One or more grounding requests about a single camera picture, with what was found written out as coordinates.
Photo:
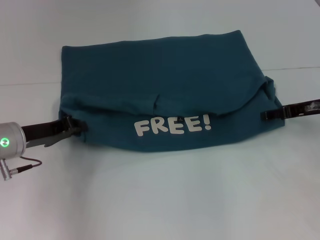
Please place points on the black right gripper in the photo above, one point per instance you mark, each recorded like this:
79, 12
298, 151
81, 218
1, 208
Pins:
302, 108

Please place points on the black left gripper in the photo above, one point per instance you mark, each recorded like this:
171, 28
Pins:
42, 131

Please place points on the teal blue t-shirt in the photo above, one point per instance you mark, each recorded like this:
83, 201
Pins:
162, 87

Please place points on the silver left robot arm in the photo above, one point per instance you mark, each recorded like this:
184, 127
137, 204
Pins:
11, 140

